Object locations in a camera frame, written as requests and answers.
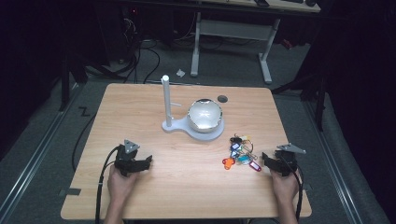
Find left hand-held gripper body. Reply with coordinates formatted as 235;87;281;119
113;139;141;177

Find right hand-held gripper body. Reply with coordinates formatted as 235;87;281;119
274;142;307;177

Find bunch of keys with coloured tags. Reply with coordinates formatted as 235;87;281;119
221;133;263;173

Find person's right hand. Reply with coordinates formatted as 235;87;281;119
269;168;303;204

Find person's left hand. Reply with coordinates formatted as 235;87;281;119
106;169;140;204

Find black metal stand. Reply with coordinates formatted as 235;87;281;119
58;50;90;112
271;73;328;133

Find shiny silver bowl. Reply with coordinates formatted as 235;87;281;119
187;98;224;134

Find desk with white metal legs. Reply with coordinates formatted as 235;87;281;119
186;0;322;85

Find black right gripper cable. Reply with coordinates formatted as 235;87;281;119
279;157;304;222

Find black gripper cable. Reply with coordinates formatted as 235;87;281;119
94;145;121;224
279;157;304;222

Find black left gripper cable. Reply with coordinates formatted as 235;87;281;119
94;145;121;224

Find metal floor rail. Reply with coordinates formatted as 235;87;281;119
303;99;365;224
0;83;82;218

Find thin black floor cable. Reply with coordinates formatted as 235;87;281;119
71;113;97;173

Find white stand with post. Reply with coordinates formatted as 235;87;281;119
161;74;226;143

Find black floor cables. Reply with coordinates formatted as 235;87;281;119
83;18;162;85

